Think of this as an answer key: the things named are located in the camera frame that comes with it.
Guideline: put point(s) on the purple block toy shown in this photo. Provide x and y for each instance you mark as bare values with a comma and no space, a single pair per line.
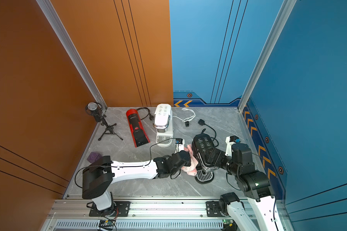
93,156

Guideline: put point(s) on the white coffee machine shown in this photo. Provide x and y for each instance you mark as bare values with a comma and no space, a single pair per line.
163,124

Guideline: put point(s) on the black coffee machine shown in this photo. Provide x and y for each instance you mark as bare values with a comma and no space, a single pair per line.
202,147

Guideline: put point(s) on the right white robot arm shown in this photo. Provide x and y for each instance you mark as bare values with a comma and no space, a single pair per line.
264,208

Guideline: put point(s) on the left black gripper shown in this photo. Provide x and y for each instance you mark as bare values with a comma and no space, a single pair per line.
188,163

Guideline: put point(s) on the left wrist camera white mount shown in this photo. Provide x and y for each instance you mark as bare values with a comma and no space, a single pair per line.
179,145

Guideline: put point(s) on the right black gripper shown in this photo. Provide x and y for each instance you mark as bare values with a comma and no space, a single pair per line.
220,154

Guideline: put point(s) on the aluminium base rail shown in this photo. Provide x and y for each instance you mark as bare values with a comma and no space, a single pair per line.
145,208

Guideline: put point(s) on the red Nespresso coffee machine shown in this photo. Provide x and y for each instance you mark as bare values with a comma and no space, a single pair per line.
138,133

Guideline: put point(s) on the pink towel cloth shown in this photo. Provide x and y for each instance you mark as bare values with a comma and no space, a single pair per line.
190,170

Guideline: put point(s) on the black microphone on tripod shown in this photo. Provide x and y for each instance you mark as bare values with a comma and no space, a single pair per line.
95,109

